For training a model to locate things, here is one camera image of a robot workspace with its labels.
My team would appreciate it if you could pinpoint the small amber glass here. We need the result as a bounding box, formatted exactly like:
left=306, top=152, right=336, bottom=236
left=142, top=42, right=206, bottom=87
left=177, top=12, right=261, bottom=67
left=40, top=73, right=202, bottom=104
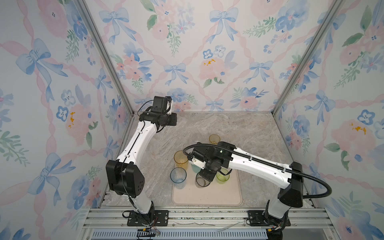
left=209, top=134, right=221, bottom=145

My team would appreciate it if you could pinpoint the small green glass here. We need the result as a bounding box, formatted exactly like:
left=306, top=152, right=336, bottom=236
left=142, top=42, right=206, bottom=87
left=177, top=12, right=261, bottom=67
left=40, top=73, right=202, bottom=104
left=216, top=168, right=230, bottom=185

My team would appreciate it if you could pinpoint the small smoky grey glass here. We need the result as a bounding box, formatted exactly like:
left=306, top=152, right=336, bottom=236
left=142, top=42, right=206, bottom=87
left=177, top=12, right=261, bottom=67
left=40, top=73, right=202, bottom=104
left=195, top=173, right=211, bottom=188

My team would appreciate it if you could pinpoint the tall yellow plastic glass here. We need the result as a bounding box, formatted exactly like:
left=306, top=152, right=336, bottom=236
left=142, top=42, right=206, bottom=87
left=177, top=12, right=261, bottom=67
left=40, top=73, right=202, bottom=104
left=174, top=151, right=189, bottom=170

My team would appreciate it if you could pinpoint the tall blue plastic glass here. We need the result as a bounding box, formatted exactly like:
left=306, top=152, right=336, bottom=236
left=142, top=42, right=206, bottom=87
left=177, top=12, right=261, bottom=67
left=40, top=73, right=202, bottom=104
left=170, top=167, right=187, bottom=189

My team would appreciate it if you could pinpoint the teal textured plastic glass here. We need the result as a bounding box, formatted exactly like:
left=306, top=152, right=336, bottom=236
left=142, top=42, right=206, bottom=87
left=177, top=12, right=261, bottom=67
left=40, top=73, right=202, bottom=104
left=191, top=164, right=202, bottom=173

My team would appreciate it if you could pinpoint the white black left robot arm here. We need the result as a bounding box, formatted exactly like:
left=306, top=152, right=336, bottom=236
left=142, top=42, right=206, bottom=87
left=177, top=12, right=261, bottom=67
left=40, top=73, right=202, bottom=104
left=106, top=111, right=177, bottom=226

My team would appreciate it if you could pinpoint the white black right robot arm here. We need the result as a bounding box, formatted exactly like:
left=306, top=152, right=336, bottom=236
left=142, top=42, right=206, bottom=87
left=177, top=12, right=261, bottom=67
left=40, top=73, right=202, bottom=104
left=183, top=142, right=304, bottom=228

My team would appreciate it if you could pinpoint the beige rectangular tray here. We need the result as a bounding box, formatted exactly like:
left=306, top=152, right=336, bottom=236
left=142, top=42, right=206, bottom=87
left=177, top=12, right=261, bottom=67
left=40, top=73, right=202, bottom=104
left=172, top=164, right=243, bottom=206

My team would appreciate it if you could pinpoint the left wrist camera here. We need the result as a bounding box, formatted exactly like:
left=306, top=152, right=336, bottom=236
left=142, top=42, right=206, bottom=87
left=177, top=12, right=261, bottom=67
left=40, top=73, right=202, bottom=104
left=150, top=96, right=172, bottom=115

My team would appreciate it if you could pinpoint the black corrugated cable hose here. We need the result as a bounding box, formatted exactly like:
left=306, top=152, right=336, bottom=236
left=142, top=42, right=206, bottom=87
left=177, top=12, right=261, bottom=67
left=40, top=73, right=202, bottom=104
left=182, top=143, right=333, bottom=199

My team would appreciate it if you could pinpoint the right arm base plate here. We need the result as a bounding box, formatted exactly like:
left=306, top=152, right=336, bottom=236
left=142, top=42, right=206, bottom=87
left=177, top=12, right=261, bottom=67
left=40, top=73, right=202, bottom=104
left=247, top=210, right=291, bottom=228

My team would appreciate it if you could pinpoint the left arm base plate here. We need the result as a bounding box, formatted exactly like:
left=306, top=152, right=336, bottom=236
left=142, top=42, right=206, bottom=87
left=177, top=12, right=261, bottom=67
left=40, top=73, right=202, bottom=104
left=122, top=210, right=170, bottom=227

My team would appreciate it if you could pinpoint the aluminium frame rail front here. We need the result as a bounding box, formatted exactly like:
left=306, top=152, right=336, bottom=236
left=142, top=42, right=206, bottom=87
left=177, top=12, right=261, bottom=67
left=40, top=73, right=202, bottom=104
left=78, top=207, right=340, bottom=240

